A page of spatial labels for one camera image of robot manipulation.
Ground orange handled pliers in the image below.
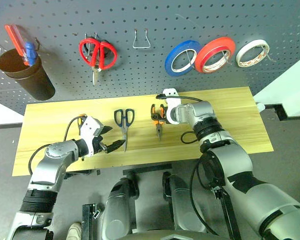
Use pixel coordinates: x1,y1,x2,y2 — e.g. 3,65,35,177
150,103,166,141

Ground thin metal peg hook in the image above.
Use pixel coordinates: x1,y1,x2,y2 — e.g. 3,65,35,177
261,44,276,63
183,48,196,68
221,49,233,66

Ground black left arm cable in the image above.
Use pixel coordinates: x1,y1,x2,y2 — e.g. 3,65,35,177
28,115,87,176

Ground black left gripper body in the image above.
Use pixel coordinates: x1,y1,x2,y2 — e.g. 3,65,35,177
92,126,109,154

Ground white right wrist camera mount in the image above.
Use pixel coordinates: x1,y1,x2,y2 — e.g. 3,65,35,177
163,88,183,126

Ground blue handled screwdriver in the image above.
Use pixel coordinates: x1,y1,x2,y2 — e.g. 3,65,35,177
24,41,39,68

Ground black slanted metal bar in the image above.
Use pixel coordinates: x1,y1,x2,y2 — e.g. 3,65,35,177
213,186,242,240

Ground black metal stand frame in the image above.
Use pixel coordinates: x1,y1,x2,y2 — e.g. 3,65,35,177
81,203,105,240

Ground white shoe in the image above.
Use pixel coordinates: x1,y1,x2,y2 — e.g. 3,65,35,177
66,221,83,240

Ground black table frame bar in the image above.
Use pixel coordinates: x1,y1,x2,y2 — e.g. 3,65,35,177
122,164,173,176

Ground dark grey pegboard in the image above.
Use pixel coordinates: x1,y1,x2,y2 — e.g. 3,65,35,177
0,0,300,116

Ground blue black handled scissors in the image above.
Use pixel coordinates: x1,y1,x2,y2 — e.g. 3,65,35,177
113,108,135,153

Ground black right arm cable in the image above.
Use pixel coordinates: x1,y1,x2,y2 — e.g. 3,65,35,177
155,93,226,237

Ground brown cup holder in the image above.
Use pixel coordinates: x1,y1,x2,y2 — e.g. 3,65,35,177
0,47,56,102

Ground silver black robot leg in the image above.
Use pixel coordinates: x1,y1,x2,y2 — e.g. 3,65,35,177
99,172,140,237
161,171,207,234

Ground red handled scissors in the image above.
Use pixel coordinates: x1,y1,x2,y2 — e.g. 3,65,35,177
78,37,119,87

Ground empty metal wire hook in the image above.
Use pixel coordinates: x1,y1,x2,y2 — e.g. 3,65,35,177
132,28,151,50

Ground white tape roll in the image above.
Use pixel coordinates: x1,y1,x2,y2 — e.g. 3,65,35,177
235,39,271,68

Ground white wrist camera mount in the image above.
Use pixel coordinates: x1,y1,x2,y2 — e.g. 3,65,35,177
163,88,183,126
79,115,103,158

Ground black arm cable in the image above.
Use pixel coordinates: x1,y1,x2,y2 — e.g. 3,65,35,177
28,115,87,176
155,93,226,237

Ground red tape roll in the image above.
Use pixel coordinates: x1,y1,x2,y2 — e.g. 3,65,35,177
194,36,237,74

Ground silver black left robot leg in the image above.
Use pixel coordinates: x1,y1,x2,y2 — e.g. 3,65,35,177
99,172,140,237

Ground blue tape roll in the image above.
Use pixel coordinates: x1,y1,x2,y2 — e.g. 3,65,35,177
164,39,203,77

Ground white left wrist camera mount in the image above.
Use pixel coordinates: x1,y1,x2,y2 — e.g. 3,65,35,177
79,115,103,158

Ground red handled tool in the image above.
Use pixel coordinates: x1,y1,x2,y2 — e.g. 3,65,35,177
4,24,31,67

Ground silver black right robot leg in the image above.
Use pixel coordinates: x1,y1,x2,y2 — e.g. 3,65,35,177
161,171,207,234

